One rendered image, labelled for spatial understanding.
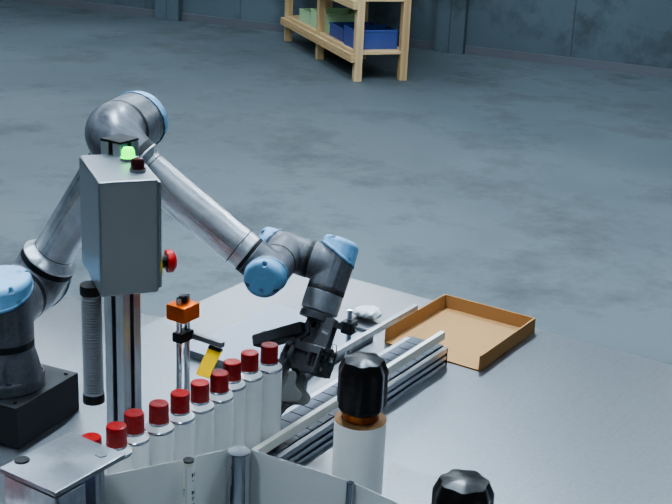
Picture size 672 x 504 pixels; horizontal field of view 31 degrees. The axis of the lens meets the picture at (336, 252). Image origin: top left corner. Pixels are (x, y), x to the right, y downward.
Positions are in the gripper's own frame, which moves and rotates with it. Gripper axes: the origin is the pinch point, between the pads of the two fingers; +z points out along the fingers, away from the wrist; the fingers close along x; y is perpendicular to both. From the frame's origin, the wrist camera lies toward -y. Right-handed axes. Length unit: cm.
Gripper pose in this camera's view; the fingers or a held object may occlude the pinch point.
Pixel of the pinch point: (276, 408)
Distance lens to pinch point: 235.6
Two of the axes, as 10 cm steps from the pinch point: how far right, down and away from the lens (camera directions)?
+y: 8.3, 2.2, -5.1
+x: 4.6, 2.5, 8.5
